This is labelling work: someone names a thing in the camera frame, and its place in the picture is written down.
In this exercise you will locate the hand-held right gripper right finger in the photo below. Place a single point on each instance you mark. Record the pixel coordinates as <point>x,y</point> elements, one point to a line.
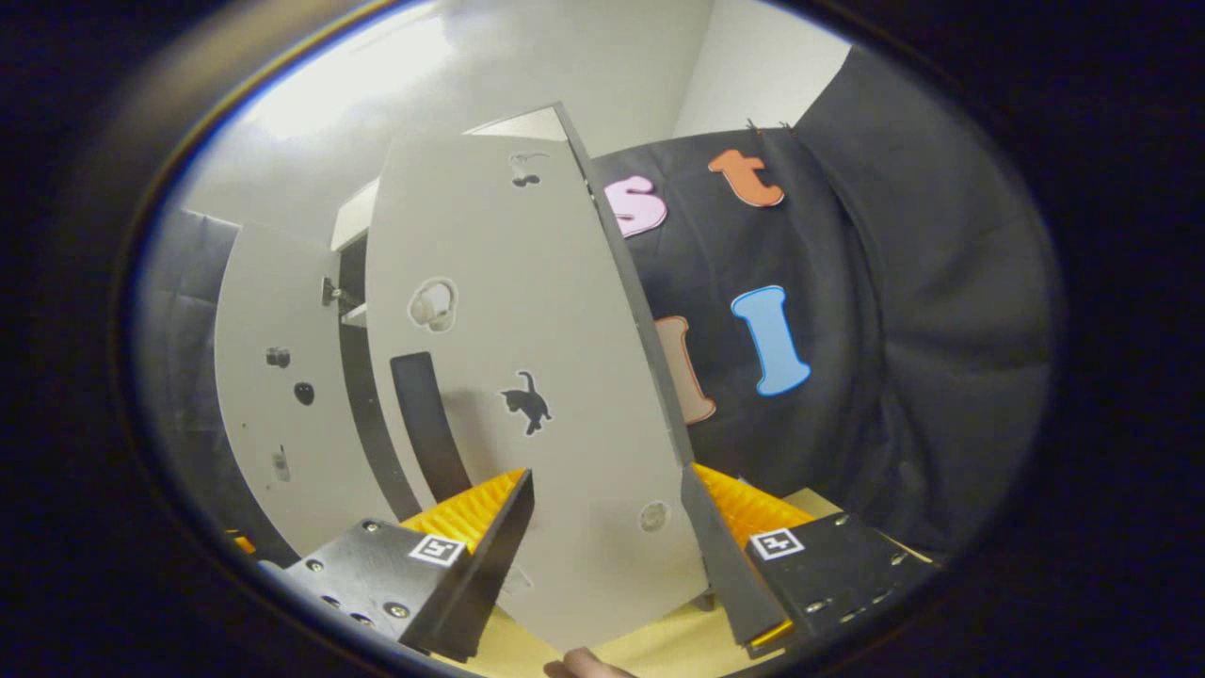
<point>725,574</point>

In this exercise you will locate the white shoe cabinet door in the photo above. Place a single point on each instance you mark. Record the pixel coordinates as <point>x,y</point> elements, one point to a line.
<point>264,443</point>
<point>565,282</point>

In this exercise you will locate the white shoe cabinet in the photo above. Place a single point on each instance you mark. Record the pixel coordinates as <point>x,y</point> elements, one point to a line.
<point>350,221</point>

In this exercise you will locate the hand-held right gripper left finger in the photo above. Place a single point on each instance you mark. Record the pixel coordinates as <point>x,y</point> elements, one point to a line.
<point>490,574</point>

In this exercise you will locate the black backdrop cloth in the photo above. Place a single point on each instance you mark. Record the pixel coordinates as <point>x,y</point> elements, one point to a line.
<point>184,377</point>
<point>923,330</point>

